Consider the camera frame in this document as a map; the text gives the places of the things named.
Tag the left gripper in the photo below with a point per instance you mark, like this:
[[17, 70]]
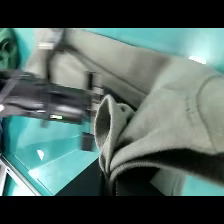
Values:
[[60, 101]]

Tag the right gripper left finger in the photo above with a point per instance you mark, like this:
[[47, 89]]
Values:
[[85, 183]]

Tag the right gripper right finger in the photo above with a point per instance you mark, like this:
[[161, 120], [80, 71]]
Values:
[[133, 185]]

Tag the grey-green garment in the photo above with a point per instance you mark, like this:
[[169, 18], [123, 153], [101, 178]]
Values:
[[166, 110]]

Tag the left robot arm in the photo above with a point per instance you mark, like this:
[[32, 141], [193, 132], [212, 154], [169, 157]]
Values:
[[10, 91]]

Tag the silver frame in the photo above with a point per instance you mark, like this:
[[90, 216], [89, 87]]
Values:
[[16, 176]]

